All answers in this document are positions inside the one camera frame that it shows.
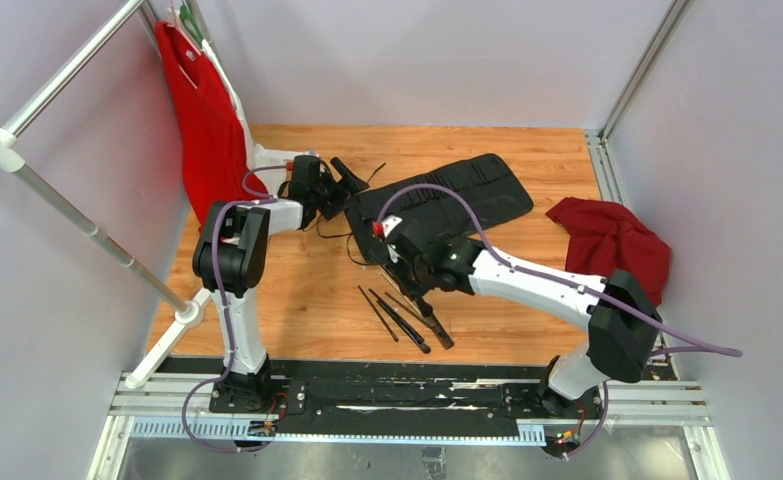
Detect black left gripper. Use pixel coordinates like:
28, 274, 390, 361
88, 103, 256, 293
312, 159, 368, 222

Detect gold handled makeup brush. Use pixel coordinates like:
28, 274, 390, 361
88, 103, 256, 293
380, 269, 407, 298

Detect black leather brush roll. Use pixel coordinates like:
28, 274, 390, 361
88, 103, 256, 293
343, 153, 534, 264

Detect black angled makeup brush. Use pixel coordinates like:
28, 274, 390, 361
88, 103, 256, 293
368, 289, 431, 354

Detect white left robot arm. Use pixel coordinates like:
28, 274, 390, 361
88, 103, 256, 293
192, 154, 369, 413

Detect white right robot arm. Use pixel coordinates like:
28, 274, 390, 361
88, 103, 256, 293
374, 215, 662, 417

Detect thin black makeup brush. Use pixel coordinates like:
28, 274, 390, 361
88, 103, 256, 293
357, 285, 399, 342

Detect red shirt on hanger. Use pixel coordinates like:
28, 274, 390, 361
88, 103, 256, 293
155, 22, 254, 224

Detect dark red cloth pile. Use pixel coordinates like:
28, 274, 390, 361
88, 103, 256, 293
546, 197, 672, 307

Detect green clothes hanger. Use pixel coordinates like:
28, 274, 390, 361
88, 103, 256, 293
178, 0, 204, 46

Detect white garment rack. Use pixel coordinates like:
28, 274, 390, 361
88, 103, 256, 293
0, 1, 213, 390

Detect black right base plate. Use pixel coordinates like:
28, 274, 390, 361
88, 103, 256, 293
499, 383, 603, 420

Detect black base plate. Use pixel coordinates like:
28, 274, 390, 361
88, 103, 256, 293
209, 374, 308, 416
499, 383, 603, 420

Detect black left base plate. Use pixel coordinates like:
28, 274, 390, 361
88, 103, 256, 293
209, 374, 308, 416

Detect aluminium right rail frame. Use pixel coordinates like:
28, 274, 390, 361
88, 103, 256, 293
583, 0, 694, 382

